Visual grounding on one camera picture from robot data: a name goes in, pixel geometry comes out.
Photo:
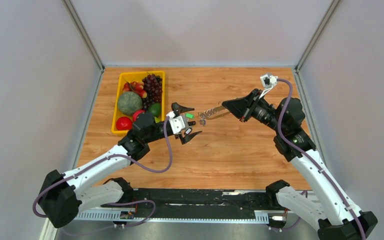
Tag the yellow green fruit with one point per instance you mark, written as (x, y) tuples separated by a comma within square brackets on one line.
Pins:
[(157, 119)]

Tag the green melon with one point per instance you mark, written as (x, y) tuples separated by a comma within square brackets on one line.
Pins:
[(129, 102)]

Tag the yellow plastic bin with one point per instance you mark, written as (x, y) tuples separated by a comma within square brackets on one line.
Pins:
[(129, 77)]

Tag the clear keyring holder with rings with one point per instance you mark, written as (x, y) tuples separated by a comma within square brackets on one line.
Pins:
[(214, 113)]

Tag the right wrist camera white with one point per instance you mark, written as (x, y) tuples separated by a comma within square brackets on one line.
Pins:
[(269, 82)]

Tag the red peaches cluster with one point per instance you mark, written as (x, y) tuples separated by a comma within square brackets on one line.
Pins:
[(137, 87)]

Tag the purple grape bunch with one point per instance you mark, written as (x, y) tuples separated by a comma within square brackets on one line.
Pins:
[(153, 86)]

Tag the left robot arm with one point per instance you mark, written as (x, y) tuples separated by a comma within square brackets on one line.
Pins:
[(64, 195)]

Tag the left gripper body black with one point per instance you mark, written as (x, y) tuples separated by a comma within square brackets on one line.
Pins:
[(160, 129)]

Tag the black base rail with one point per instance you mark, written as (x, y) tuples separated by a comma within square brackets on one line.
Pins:
[(224, 204)]

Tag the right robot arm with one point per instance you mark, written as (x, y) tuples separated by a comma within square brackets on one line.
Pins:
[(335, 216)]

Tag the green key tag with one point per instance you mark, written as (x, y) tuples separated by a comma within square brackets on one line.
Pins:
[(189, 116)]

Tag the red tomato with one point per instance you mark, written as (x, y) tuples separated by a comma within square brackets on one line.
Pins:
[(123, 124)]

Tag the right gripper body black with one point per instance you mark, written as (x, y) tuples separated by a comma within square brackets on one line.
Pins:
[(261, 112)]

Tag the red apple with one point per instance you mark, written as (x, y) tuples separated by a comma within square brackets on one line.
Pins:
[(136, 114)]

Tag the green lime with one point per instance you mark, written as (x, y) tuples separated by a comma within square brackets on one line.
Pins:
[(155, 109)]

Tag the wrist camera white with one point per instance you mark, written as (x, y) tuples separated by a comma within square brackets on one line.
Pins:
[(177, 123), (269, 82)]

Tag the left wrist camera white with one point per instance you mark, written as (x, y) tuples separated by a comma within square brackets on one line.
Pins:
[(177, 123)]

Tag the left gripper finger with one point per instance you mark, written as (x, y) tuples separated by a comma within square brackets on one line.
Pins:
[(176, 107), (188, 136)]

